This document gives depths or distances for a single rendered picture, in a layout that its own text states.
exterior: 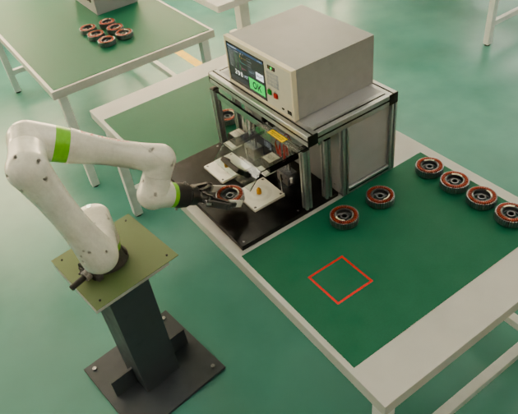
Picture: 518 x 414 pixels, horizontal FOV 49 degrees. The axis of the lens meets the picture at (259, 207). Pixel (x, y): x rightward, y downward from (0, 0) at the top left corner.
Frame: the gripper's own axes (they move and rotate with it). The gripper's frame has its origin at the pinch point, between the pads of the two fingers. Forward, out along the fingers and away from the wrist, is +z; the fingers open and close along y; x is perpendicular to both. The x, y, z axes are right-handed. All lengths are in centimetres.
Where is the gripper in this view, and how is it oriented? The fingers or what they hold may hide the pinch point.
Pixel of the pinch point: (229, 195)
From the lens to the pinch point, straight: 223.0
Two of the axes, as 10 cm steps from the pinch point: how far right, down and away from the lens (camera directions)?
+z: 7.5, 0.0, 6.6
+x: 3.3, -8.7, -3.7
